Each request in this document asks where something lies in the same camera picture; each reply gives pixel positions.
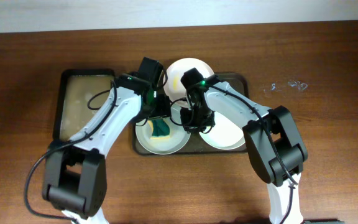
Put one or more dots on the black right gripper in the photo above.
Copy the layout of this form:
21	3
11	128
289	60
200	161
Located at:
191	126

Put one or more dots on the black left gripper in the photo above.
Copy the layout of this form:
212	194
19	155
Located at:
165	109

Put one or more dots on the green and yellow sponge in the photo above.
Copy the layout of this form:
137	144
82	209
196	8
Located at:
159	128

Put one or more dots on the light grey plate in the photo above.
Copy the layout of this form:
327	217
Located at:
147	145

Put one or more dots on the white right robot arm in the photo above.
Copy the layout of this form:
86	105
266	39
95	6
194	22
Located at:
273	142

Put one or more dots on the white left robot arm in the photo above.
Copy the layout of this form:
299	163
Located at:
75	179

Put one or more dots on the black water basin tray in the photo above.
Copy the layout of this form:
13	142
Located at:
77	87

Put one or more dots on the cream white plate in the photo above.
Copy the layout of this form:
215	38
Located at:
224	135

